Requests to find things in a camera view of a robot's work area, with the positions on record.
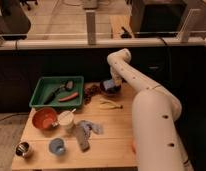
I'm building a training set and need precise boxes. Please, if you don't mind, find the white cup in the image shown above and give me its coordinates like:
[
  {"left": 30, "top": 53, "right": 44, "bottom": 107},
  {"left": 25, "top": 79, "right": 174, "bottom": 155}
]
[{"left": 58, "top": 118, "right": 74, "bottom": 131}]

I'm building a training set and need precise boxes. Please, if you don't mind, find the purple bowl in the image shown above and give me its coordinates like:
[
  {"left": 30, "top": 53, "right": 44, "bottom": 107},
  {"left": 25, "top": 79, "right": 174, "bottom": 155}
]
[{"left": 100, "top": 80, "right": 121, "bottom": 94}]

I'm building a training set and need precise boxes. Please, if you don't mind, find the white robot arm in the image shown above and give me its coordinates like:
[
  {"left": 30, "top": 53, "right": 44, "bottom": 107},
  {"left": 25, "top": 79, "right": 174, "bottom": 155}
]
[{"left": 107, "top": 48, "right": 194, "bottom": 171}]

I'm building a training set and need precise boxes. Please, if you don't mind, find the dark red grapes bunch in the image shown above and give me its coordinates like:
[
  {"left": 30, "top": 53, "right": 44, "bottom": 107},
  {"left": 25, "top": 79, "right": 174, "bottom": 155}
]
[{"left": 84, "top": 84, "right": 101, "bottom": 104}]

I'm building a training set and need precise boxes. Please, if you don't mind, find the metal cup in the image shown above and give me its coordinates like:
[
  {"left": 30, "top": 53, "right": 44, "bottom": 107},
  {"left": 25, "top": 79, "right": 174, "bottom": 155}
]
[{"left": 15, "top": 142, "right": 33, "bottom": 158}]

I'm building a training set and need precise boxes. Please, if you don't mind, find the orange bowl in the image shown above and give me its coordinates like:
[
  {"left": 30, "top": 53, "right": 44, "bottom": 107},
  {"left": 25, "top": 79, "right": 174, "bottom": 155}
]
[{"left": 32, "top": 107, "right": 58, "bottom": 130}]

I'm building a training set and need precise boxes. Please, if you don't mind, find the blue cup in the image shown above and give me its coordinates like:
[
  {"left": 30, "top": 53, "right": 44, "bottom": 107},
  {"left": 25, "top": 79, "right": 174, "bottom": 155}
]
[{"left": 49, "top": 138, "right": 65, "bottom": 156}]

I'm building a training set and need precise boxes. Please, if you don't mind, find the blue sponge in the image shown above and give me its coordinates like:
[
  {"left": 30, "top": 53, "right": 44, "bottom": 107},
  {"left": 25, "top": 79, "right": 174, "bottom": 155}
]
[{"left": 103, "top": 79, "right": 115, "bottom": 89}]

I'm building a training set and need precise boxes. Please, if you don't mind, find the green plastic tray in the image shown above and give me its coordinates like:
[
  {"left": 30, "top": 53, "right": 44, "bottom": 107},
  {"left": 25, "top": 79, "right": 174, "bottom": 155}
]
[{"left": 29, "top": 76, "right": 84, "bottom": 110}]

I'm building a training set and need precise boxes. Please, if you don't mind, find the dark green cucumber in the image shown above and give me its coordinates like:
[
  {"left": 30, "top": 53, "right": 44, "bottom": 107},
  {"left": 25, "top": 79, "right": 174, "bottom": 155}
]
[{"left": 44, "top": 88, "right": 59, "bottom": 104}]

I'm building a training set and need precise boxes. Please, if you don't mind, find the grey blue cloth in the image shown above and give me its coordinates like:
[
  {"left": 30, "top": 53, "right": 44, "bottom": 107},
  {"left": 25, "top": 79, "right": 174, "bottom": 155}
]
[{"left": 77, "top": 120, "right": 103, "bottom": 137}]

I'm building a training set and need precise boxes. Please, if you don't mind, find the yellow banana peel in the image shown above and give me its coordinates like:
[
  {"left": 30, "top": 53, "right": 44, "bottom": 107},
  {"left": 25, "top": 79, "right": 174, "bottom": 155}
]
[{"left": 100, "top": 99, "right": 123, "bottom": 109}]

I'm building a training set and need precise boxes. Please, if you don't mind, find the orange fruit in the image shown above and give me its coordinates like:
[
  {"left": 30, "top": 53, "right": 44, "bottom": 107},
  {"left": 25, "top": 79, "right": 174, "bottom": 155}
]
[{"left": 131, "top": 141, "right": 136, "bottom": 154}]

